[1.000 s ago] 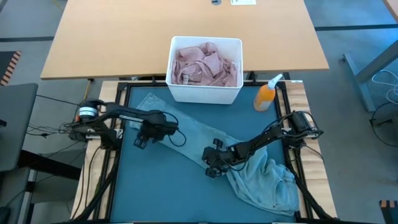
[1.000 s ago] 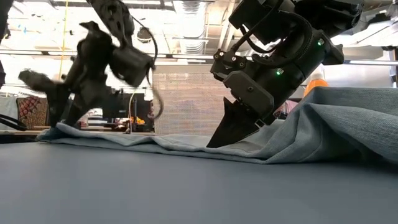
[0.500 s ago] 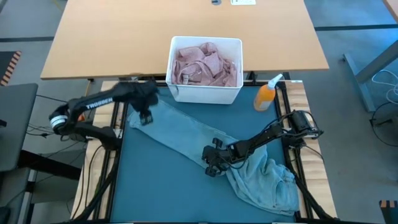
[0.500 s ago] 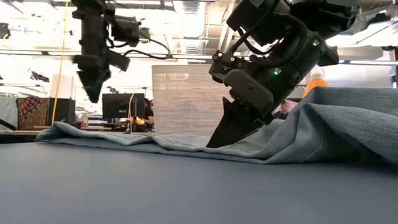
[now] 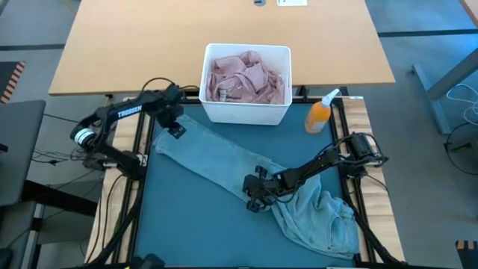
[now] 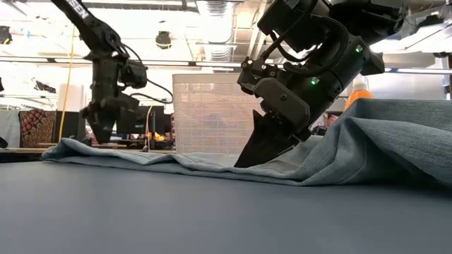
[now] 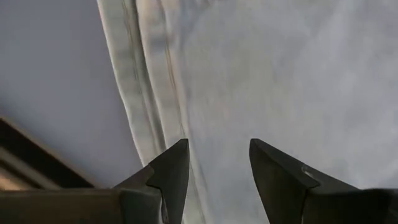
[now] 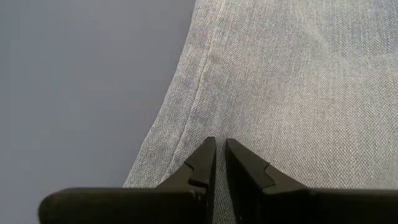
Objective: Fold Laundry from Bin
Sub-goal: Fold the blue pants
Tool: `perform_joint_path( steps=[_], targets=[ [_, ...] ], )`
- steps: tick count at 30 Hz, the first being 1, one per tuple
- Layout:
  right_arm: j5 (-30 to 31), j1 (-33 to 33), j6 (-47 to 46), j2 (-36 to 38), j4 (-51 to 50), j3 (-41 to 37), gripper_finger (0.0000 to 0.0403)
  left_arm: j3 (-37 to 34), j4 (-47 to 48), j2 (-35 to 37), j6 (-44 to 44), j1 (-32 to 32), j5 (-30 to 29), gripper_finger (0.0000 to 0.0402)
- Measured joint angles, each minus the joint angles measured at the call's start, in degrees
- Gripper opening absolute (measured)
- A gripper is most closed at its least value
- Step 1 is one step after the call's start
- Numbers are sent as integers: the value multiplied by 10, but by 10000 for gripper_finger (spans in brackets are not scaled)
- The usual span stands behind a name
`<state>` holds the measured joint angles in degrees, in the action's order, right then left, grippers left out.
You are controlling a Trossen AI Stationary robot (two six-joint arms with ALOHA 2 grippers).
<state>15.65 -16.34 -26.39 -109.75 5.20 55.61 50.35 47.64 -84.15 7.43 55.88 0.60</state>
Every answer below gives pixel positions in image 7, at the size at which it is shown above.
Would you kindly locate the black aluminium table frame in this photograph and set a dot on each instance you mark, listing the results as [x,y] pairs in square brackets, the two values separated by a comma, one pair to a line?
[37,155]

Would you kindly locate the light blue denim jeans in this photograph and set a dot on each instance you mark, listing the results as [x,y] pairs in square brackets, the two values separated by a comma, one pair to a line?
[264,77]

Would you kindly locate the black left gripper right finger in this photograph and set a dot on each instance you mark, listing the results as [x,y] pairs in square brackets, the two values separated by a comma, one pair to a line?
[295,199]

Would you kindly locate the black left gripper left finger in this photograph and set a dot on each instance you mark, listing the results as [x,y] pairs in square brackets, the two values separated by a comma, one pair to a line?
[140,202]

